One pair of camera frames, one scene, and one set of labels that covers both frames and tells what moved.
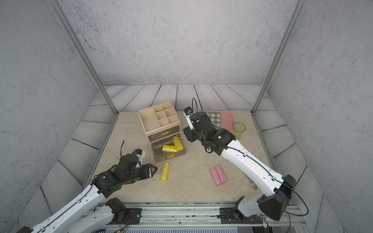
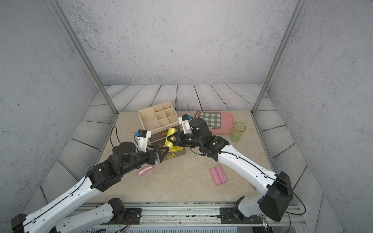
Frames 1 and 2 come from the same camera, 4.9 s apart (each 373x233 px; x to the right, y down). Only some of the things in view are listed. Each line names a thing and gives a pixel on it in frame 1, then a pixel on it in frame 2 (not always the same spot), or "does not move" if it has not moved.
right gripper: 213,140 to 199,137
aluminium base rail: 206,214 does not move
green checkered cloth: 215,119 does not move
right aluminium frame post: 275,59 does not move
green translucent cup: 239,128 does not move
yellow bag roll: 164,173 to 172,147
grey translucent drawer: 164,133 does not move
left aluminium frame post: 56,7 does not move
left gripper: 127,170 to 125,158
